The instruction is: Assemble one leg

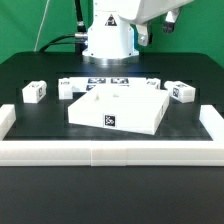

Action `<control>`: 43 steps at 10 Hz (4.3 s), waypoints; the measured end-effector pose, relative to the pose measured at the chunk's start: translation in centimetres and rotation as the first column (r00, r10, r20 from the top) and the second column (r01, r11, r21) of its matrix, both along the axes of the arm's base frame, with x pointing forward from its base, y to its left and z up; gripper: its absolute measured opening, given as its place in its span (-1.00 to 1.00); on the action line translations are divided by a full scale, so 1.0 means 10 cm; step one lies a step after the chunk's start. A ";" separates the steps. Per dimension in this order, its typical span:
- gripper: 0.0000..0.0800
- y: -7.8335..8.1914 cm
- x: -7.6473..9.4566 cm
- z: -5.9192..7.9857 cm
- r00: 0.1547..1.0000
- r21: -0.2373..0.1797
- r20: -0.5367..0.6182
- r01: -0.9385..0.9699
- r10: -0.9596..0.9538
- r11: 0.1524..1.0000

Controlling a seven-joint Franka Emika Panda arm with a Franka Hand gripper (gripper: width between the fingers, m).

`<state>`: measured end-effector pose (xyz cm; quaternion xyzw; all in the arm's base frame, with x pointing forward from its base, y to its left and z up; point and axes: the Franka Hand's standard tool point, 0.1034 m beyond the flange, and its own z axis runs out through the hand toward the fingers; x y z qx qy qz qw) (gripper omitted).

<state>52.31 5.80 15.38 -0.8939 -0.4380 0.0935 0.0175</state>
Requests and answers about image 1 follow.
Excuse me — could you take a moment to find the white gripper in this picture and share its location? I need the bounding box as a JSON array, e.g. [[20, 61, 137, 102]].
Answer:
[[118, 0, 193, 46]]

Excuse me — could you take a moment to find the white square tabletop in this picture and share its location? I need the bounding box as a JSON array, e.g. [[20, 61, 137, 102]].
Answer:
[[68, 85, 169, 135]]

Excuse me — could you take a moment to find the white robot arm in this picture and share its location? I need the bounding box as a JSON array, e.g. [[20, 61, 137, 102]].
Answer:
[[82, 0, 194, 65]]

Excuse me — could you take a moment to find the green backdrop curtain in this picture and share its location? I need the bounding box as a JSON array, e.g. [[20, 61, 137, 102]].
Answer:
[[0, 0, 224, 67]]

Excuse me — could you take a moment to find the white U-shaped obstacle fence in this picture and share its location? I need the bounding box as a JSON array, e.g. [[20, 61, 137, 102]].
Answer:
[[0, 104, 224, 166]]

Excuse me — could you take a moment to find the black cable bundle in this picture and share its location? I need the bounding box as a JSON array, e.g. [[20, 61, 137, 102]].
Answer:
[[39, 0, 90, 54]]

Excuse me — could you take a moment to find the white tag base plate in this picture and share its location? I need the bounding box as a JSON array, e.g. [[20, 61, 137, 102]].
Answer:
[[69, 77, 146, 92]]

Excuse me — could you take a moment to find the white thin cable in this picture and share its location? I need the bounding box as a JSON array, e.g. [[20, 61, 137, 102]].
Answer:
[[34, 0, 52, 52]]

